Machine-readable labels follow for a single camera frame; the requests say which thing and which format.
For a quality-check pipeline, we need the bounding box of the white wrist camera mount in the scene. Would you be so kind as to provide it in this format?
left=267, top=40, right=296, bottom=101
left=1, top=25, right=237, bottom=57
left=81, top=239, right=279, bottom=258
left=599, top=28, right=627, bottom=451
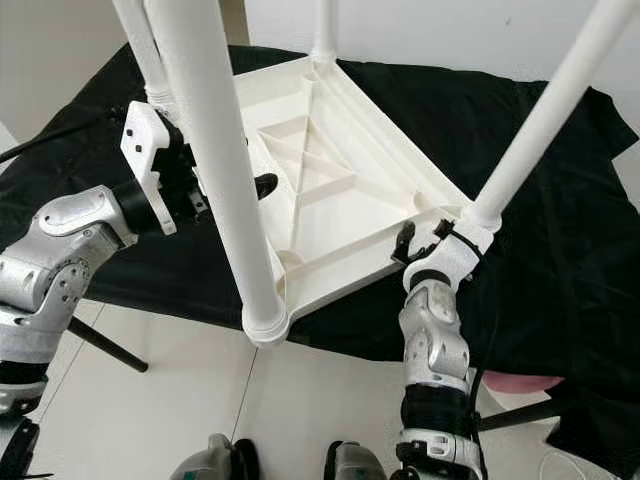
left=120, top=100, right=186, bottom=236
left=403, top=220, right=496, bottom=293

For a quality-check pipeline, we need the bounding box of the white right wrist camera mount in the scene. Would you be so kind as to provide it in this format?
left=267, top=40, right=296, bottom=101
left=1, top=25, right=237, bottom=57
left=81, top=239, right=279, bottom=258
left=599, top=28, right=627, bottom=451
left=403, top=220, right=496, bottom=293

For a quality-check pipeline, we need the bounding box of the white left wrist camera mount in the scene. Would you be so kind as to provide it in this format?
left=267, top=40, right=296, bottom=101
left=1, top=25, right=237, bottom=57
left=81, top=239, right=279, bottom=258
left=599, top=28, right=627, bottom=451
left=120, top=100, right=186, bottom=236

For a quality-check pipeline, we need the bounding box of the pink plastic object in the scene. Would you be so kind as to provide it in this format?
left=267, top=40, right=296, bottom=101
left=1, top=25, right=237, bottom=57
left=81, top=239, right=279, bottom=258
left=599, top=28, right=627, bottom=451
left=488, top=372, right=566, bottom=394

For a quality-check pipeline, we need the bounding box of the grey right robot foot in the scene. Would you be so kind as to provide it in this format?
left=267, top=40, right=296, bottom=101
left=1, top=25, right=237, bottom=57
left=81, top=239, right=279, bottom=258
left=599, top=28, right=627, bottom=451
left=325, top=440, right=401, bottom=480

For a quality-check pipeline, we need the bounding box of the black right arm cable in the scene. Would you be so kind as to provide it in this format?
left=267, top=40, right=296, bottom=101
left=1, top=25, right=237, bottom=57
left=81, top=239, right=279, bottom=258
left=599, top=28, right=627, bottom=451
left=440, top=225, right=506, bottom=421

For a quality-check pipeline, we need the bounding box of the black metal table leg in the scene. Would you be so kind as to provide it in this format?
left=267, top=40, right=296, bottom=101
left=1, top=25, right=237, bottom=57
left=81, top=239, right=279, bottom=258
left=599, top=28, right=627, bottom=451
left=65, top=318, right=149, bottom=373
left=478, top=398, right=561, bottom=431

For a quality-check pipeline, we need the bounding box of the white plastic table leg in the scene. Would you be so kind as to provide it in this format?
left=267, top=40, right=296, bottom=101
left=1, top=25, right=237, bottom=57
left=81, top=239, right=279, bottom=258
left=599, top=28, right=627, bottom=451
left=112, top=0, right=176, bottom=106
left=145, top=0, right=291, bottom=346
left=465, top=0, right=640, bottom=231
left=312, top=0, right=339, bottom=63

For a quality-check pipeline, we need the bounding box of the black table cloth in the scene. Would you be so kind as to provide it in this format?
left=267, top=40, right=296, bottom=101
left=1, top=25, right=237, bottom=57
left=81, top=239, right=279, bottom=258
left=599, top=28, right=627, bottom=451
left=0, top=42, right=640, bottom=471

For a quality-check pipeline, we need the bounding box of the white plastic table top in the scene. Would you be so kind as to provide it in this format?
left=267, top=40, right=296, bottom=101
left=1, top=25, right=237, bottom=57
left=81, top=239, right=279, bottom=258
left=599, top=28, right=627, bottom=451
left=190, top=55, right=486, bottom=331

